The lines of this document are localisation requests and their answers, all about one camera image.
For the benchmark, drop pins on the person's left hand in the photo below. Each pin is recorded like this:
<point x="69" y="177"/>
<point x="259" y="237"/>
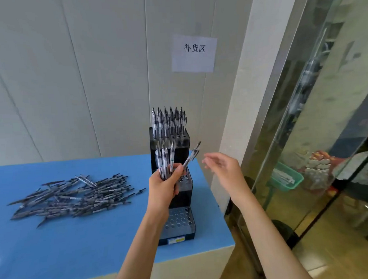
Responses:
<point x="162" y="196"/>

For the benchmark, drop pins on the person's right hand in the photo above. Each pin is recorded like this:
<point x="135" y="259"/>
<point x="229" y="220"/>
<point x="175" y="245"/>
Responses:
<point x="230" y="178"/>

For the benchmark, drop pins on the black tiered pen display stand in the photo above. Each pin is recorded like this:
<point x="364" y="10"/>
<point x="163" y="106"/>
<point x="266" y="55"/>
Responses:
<point x="184" y="147"/>

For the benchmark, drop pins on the row of black pens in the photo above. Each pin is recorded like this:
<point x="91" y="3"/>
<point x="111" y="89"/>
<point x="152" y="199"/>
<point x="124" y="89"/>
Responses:
<point x="159" y="123"/>

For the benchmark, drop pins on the pile of black pens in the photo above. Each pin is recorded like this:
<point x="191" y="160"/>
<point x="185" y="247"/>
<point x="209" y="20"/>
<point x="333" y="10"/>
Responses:
<point x="68" y="199"/>

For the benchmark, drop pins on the person's right forearm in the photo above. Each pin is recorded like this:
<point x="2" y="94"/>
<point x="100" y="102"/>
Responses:
<point x="272" y="246"/>

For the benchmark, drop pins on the person's left forearm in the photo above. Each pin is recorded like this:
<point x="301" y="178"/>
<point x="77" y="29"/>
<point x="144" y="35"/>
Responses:
<point x="139" y="254"/>

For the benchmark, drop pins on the green plastic basket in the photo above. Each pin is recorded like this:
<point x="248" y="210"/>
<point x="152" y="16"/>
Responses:
<point x="296" y="177"/>

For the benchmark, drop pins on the black round object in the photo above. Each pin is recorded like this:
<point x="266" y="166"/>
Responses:
<point x="285" y="230"/>

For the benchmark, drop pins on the steel framed glass partition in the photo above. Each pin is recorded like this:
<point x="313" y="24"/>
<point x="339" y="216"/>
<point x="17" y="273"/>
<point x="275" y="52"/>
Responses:
<point x="291" y="110"/>

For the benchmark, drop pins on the blue table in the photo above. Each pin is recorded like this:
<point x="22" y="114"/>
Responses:
<point x="85" y="246"/>

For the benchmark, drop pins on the white paper sign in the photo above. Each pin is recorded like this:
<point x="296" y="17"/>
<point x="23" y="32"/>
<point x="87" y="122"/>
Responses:
<point x="193" y="62"/>

